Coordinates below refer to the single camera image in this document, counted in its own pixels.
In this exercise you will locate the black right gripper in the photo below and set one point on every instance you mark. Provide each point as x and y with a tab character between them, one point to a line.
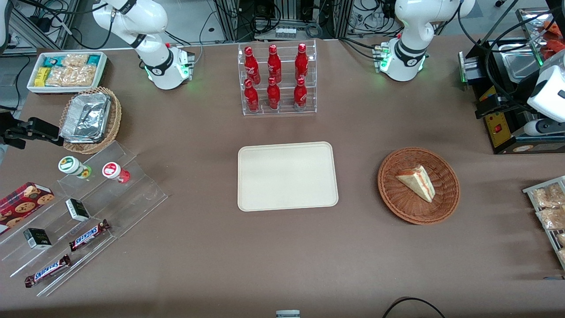
9	132

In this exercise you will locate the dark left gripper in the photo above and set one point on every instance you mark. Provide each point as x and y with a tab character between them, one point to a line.
519	95

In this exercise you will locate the triangular sandwich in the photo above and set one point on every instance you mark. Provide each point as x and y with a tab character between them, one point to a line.
412	182

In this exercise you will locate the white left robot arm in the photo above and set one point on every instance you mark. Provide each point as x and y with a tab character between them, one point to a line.
404	26

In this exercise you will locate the oval tan wicker basket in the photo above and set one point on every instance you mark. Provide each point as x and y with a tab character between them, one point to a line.
115	119

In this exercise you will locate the round brown wicker basket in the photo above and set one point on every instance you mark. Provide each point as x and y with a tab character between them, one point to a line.
406	207

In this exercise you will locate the cream plastic tray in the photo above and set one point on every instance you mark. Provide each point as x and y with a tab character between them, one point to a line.
287	176

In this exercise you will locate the black food warmer machine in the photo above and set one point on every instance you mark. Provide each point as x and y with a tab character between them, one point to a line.
496	128

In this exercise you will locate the steel warmer pan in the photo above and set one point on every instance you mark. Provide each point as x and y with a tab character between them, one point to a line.
516	64

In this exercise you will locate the silver foil container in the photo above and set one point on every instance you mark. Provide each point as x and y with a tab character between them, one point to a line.
86	117

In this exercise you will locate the green lid white cup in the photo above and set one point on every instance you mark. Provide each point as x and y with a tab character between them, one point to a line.
70	164

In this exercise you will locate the yellow snack pack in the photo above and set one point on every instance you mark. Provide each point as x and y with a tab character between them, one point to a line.
42	76

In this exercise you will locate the clear rice cracker bag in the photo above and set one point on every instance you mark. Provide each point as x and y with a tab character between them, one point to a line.
76	60
59	77
84	76

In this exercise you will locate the teal snack pack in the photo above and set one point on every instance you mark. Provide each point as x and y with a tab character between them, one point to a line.
52	61
94	59

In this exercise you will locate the red cookie box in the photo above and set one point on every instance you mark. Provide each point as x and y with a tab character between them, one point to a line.
24	203

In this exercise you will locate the red sausage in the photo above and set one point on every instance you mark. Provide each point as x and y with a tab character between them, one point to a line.
554	47
551	28

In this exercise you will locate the red lid white cup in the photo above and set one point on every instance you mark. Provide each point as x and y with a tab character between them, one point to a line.
112	170

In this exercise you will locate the white snack bin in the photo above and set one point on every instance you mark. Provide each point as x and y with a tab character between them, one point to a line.
102	73

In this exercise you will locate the small dark green box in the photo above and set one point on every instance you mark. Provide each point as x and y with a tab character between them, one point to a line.
77	210
37	238

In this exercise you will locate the clear bagged pastry snack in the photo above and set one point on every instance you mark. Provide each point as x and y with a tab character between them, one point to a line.
561	239
562	256
551	218
547	196

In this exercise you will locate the clear acrylic stepped stand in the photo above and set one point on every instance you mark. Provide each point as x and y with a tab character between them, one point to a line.
132	185

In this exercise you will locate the brown Snickers bar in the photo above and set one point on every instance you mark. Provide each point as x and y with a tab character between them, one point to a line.
89	235
47	270

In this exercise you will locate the red cola bottle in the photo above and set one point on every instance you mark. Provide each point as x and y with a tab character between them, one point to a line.
274	64
301	62
300	94
252	66
251	97
273	95

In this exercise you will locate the clear acrylic bottle rack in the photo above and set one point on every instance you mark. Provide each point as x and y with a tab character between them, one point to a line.
262	113

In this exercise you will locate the grey power strip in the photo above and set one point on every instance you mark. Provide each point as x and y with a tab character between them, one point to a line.
285	32

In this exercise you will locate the small grey device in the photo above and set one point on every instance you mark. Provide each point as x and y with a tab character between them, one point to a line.
288	314

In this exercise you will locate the aluminium frame shelving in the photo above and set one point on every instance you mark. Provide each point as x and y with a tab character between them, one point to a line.
53	26

